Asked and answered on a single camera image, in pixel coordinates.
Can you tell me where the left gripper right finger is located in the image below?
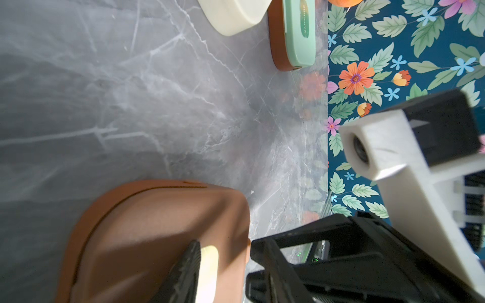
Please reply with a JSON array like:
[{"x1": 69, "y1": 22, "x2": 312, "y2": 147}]
[{"x1": 250, "y1": 238, "x2": 314, "y2": 302}]

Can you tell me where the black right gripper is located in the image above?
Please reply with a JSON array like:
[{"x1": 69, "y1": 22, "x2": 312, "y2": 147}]
[{"x1": 258, "y1": 212, "x2": 484, "y2": 302}]

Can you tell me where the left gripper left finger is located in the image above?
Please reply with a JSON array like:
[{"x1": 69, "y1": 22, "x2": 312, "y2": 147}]
[{"x1": 150, "y1": 240, "x2": 201, "y2": 303}]

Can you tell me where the brown nail clipper case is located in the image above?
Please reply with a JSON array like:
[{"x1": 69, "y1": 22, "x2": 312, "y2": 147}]
[{"x1": 56, "y1": 180, "x2": 250, "y2": 302}]

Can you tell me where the green nail clipper case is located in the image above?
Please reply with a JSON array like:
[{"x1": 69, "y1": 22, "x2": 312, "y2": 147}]
[{"x1": 268, "y1": 0, "x2": 317, "y2": 71}]

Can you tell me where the cream nail clipper case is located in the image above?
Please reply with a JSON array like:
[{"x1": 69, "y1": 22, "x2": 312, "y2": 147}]
[{"x1": 198, "y1": 0, "x2": 272, "y2": 37}]

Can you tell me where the orange clownfish plush toy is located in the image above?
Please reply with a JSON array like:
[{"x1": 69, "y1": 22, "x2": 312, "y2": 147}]
[{"x1": 328, "y1": 0, "x2": 362, "y2": 8}]

